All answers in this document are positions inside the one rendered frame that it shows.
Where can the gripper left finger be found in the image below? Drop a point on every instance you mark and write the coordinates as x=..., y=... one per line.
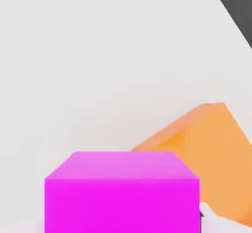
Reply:
x=38, y=228

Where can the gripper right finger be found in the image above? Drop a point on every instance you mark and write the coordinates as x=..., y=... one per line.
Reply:
x=216, y=226

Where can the small magenta cube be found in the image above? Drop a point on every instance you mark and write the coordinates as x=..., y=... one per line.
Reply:
x=122, y=203

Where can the large orange box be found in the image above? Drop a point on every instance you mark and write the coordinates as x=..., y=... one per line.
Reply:
x=214, y=158

